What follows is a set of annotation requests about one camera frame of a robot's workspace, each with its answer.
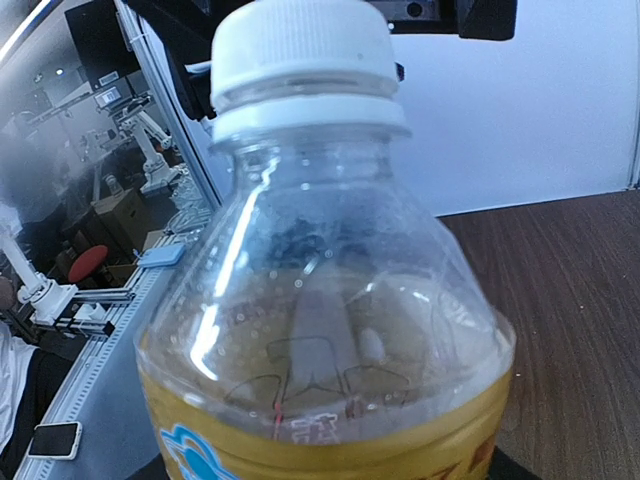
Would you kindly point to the right aluminium corner post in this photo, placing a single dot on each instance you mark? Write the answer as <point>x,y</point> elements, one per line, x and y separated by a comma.
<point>633,170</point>

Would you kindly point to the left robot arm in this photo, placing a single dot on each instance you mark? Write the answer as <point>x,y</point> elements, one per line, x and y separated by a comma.
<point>189,61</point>

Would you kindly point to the white smartphone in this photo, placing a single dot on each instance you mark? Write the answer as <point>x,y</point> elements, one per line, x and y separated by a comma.
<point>56,441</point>

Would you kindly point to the light blue pad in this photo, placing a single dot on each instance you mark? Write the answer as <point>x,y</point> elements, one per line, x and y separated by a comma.
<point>165,256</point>

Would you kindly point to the red round stool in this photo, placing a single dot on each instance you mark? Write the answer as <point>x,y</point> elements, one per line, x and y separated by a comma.
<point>88,263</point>

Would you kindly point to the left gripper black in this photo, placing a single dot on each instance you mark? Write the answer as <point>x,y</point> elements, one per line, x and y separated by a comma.
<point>479,20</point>

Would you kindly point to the white small robot base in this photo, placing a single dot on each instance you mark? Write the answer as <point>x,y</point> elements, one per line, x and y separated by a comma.
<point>62,308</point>

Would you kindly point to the white bottle cap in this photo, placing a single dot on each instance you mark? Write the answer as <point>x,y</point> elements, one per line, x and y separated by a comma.
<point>280,65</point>

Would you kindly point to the person in white shirt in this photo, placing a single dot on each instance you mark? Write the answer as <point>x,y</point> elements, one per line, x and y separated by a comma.
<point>30,379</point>

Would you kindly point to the cardboard box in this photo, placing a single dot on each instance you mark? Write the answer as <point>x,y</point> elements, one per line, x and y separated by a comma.
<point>126,217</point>

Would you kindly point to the aluminium corner post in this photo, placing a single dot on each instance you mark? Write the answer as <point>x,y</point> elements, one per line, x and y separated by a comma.
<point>633,170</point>
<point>189,135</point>

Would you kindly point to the left aluminium corner post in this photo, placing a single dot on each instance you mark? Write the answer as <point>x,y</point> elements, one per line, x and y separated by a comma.
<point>189,135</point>

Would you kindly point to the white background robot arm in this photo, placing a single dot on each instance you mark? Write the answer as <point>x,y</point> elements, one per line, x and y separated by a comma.
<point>153,141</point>

